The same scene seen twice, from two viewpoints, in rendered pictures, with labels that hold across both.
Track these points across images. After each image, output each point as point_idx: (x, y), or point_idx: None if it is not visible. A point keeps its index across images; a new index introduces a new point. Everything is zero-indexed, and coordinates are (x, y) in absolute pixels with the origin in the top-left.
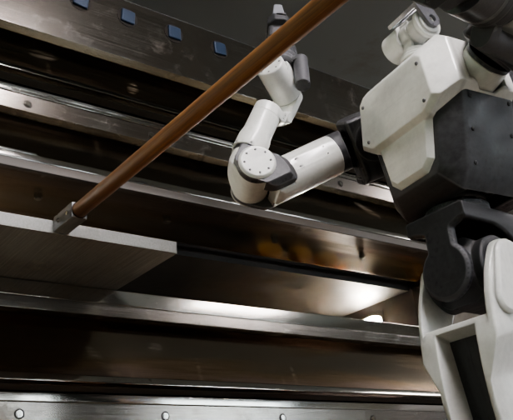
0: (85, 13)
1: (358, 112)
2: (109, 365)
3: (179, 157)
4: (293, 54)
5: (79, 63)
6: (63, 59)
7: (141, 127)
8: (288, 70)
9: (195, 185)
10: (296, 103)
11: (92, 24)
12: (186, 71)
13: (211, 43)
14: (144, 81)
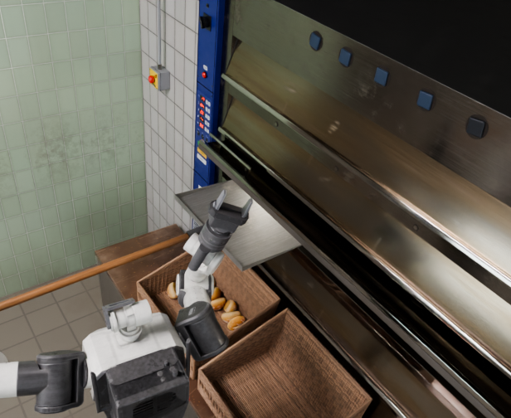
0: (317, 53)
1: (197, 310)
2: (285, 275)
3: None
4: (203, 241)
5: (310, 96)
6: (302, 91)
7: (332, 159)
8: (192, 252)
9: (353, 218)
10: (207, 269)
11: (319, 64)
12: (381, 119)
13: (418, 91)
14: (350, 119)
